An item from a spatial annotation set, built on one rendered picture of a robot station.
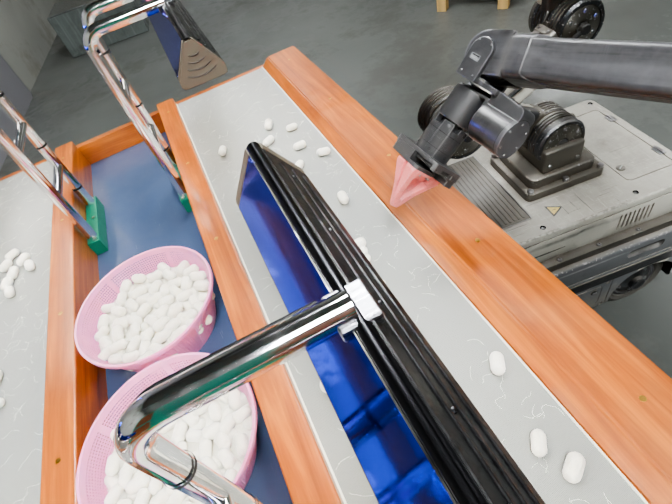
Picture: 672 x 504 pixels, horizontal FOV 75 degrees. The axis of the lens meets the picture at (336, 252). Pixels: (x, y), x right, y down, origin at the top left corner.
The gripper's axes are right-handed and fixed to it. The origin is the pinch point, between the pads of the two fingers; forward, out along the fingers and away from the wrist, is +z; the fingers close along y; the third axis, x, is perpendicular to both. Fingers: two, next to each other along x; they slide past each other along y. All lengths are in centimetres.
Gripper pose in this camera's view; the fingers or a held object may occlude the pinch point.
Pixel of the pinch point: (396, 201)
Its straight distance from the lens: 72.2
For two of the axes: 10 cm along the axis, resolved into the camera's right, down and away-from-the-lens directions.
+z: -5.3, 7.6, 3.7
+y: 4.2, 6.2, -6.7
